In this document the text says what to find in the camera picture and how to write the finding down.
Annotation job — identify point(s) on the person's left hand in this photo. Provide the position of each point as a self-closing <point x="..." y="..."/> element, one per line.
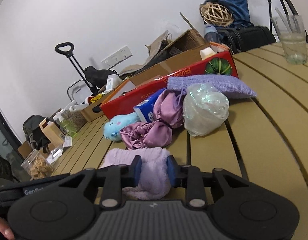
<point x="6" y="230"/>

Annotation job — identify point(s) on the blue water bottle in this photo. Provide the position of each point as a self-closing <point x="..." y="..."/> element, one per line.
<point x="211" y="34"/>

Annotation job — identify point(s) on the white wall socket strip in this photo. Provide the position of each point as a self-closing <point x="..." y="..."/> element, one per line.
<point x="117" y="57"/>

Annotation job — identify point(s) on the dark green backpack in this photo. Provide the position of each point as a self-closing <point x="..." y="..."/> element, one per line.
<point x="33" y="133"/>

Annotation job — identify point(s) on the green spray bottle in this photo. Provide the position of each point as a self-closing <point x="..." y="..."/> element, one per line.
<point x="66" y="125"/>

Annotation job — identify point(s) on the iridescent white mesh pouf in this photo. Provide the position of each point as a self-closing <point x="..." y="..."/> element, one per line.
<point x="204" y="109"/>

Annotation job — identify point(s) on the black bag on trolley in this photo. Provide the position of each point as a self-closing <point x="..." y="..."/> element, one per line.
<point x="96" y="77"/>

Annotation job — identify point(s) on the tan wooden box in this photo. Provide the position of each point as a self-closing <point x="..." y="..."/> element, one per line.
<point x="52" y="132"/>

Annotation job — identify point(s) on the lilac fluffy towel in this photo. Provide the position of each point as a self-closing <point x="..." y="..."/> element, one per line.
<point x="154" y="182"/>

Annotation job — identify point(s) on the woven rattan ball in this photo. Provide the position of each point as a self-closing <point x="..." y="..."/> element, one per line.
<point x="216" y="14"/>

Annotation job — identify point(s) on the blue tissue pack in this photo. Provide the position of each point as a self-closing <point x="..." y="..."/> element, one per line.
<point x="144" y="110"/>

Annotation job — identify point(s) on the black suitcase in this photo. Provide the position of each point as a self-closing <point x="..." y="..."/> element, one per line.
<point x="246" y="39"/>

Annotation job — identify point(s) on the pink satin scrunchie cloth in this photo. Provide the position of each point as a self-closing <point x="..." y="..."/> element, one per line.
<point x="167" y="116"/>

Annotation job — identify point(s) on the clear drinking glass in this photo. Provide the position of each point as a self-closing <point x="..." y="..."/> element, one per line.
<point x="292" y="35"/>

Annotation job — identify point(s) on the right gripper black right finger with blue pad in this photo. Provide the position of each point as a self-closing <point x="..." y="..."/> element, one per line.
<point x="193" y="180"/>

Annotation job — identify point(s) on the light blue plush toy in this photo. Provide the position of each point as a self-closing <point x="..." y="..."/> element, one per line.
<point x="113" y="127"/>

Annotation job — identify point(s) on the small brown cardboard box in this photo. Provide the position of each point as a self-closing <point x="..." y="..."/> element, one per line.
<point x="93" y="111"/>

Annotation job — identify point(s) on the purple knitted pouch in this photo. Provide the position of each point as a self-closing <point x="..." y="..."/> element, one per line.
<point x="230" y="86"/>

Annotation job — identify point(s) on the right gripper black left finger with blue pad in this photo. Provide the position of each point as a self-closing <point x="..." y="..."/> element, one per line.
<point x="114" y="178"/>

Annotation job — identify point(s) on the large brown cardboard box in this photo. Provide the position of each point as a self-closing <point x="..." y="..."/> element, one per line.
<point x="171" y="42"/>

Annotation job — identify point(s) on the dark blue velvet cushion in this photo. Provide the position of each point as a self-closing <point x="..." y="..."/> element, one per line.
<point x="239" y="10"/>

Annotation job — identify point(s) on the clear jar with snacks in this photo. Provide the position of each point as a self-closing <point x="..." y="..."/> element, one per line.
<point x="37" y="166"/>

